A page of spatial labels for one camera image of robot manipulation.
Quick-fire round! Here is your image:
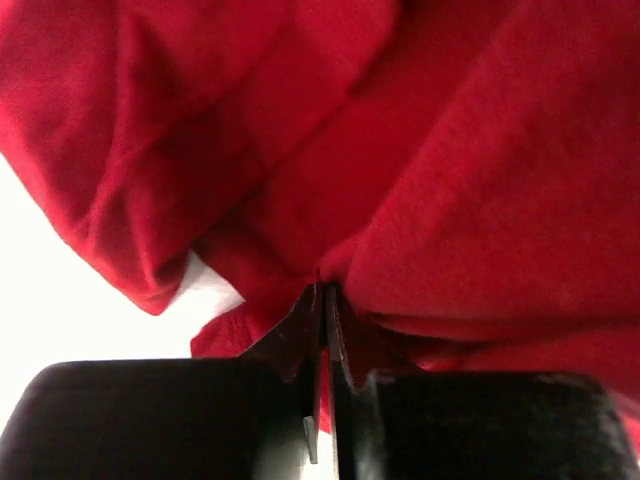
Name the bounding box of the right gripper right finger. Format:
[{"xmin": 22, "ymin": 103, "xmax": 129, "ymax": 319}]
[{"xmin": 324, "ymin": 285, "xmax": 639, "ymax": 479}]

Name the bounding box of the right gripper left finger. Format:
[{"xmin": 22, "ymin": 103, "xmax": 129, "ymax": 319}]
[{"xmin": 1, "ymin": 285, "xmax": 320, "ymax": 479}]

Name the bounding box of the dark red t shirt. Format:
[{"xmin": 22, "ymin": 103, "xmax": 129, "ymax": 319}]
[{"xmin": 1, "ymin": 1, "xmax": 639, "ymax": 434}]

